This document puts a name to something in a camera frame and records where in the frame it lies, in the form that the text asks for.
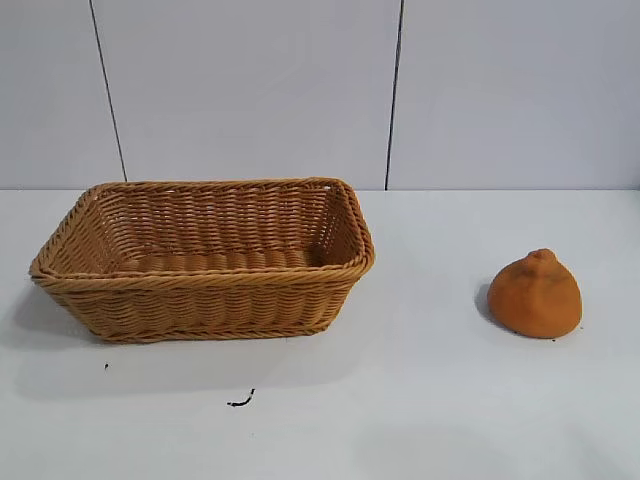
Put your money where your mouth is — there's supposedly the orange fruit with knobbed top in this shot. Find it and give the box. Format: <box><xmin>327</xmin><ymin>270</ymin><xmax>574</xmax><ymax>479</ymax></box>
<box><xmin>487</xmin><ymin>248</ymin><xmax>585</xmax><ymax>338</ymax></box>

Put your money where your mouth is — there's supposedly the tan woven wicker basket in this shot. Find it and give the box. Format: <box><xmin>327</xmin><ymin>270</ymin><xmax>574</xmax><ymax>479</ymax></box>
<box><xmin>28</xmin><ymin>175</ymin><xmax>377</xmax><ymax>344</ymax></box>

